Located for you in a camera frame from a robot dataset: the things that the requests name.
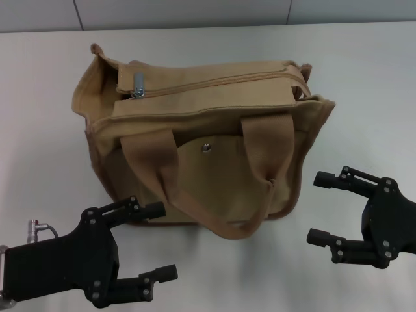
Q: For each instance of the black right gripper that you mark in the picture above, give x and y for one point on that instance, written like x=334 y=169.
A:
x=390 y=224

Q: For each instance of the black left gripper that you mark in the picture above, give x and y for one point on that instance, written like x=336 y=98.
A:
x=61 y=263

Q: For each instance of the khaki canvas food bag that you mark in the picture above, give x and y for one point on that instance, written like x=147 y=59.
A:
x=227 y=182

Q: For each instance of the silver metal zipper pull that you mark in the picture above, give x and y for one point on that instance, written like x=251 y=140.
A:
x=139 y=80

